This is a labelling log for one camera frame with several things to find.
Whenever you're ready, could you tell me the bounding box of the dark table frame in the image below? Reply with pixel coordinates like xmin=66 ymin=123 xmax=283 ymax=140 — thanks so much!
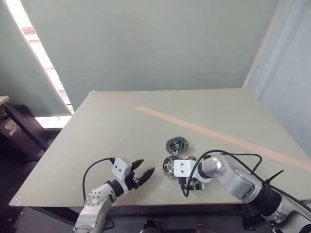
xmin=21 ymin=200 xmax=311 ymax=233

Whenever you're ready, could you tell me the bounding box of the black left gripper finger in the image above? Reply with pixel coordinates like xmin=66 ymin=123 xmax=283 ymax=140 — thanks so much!
xmin=132 ymin=159 xmax=145 ymax=171
xmin=139 ymin=167 xmax=156 ymax=186

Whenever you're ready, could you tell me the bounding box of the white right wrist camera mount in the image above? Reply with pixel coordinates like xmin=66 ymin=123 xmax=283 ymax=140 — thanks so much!
xmin=173 ymin=159 xmax=197 ymax=180

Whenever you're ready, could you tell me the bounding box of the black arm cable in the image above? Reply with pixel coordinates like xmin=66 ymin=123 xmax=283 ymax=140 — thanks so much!
xmin=178 ymin=149 xmax=311 ymax=212
xmin=82 ymin=157 xmax=115 ymax=204

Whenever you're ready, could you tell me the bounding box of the grey round gear disc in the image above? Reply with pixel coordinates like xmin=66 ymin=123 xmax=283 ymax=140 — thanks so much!
xmin=165 ymin=136 xmax=189 ymax=156

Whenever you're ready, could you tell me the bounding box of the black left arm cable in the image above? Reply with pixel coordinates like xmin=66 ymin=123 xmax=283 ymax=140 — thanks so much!
xmin=82 ymin=157 xmax=115 ymax=204

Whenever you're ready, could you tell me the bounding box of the white window sill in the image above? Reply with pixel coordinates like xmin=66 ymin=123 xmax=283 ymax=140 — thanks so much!
xmin=35 ymin=114 xmax=73 ymax=129

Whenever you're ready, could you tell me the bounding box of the grey green roller blind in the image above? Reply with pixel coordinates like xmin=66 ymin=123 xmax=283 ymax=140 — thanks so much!
xmin=0 ymin=0 xmax=73 ymax=117

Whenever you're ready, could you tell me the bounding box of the dark brown cabinet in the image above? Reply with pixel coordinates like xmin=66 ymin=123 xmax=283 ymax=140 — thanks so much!
xmin=0 ymin=96 xmax=49 ymax=161

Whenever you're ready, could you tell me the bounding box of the black cable tie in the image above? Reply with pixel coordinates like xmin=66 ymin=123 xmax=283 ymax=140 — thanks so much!
xmin=264 ymin=169 xmax=284 ymax=186

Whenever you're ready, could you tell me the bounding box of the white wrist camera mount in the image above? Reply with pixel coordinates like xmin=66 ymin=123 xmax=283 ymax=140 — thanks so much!
xmin=111 ymin=157 xmax=133 ymax=195
xmin=173 ymin=159 xmax=197 ymax=180

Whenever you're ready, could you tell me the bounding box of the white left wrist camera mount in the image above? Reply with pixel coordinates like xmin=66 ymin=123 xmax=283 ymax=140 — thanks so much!
xmin=111 ymin=157 xmax=133 ymax=195

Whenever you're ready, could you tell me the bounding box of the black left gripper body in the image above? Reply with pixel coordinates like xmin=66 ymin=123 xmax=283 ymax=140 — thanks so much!
xmin=125 ymin=169 xmax=144 ymax=191

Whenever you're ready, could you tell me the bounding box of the silver motor stator housing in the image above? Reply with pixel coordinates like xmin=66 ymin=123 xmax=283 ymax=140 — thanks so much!
xmin=162 ymin=156 xmax=179 ymax=180

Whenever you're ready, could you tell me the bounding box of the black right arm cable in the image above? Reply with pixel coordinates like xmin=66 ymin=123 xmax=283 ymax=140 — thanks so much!
xmin=178 ymin=149 xmax=311 ymax=212

